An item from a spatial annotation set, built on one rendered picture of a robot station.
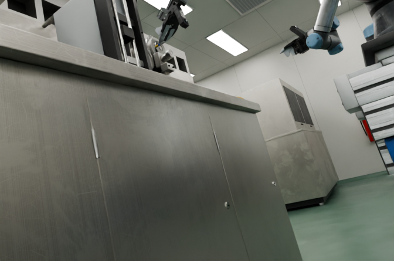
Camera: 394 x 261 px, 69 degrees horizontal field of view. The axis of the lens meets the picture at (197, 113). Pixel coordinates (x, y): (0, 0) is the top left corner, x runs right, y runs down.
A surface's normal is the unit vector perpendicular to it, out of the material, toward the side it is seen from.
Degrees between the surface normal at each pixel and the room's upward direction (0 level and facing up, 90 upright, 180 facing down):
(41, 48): 90
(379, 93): 90
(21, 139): 90
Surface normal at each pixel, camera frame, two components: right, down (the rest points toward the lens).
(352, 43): -0.52, -0.07
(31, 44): 0.82, -0.33
